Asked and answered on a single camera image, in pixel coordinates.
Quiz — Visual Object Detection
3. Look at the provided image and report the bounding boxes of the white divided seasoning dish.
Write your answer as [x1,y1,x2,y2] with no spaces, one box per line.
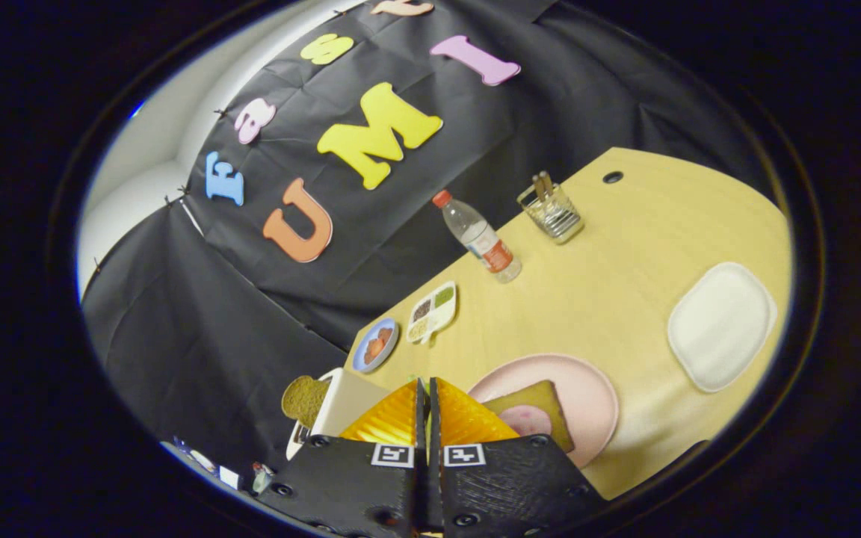
[406,281,458,344]

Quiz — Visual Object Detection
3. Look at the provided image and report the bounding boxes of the white toaster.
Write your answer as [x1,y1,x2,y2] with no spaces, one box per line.
[286,368,390,460]

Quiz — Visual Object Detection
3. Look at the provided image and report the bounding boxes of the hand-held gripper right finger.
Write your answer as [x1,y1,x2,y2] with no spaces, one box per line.
[428,377,611,538]

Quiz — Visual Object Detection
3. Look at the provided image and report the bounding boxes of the wire mesh utensil holder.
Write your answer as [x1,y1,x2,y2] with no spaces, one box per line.
[517,183,585,245]

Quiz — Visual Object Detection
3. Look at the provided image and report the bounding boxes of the clear bottle with red cap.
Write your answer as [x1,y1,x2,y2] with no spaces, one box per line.
[432,190,522,284]

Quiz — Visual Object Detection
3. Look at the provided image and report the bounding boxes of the brown toasted bread slice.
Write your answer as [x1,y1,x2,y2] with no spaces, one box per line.
[281,376,332,428]

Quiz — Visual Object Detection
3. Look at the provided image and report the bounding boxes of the pink round plate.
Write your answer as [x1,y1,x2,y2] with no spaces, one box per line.
[468,353,620,469]

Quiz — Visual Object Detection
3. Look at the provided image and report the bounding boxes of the black backdrop cloth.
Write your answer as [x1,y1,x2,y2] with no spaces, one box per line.
[81,0,768,471]

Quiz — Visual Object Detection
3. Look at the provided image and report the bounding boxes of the pink ham slice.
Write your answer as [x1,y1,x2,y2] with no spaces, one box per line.
[500,405,553,438]

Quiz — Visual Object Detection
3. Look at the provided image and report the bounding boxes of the white square plate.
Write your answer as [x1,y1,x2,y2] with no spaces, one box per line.
[667,262,778,393]

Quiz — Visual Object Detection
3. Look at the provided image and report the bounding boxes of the red meat slices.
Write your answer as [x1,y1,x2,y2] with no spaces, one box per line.
[363,327,394,365]

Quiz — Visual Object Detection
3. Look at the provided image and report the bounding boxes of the brown bread slice with ham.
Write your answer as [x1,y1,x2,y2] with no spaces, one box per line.
[483,380,575,454]

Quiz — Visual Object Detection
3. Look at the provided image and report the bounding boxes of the blue plate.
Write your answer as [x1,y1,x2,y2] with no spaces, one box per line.
[352,318,400,374]

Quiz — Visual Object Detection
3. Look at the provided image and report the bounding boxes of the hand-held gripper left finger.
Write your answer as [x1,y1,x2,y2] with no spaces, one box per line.
[257,377,431,538]

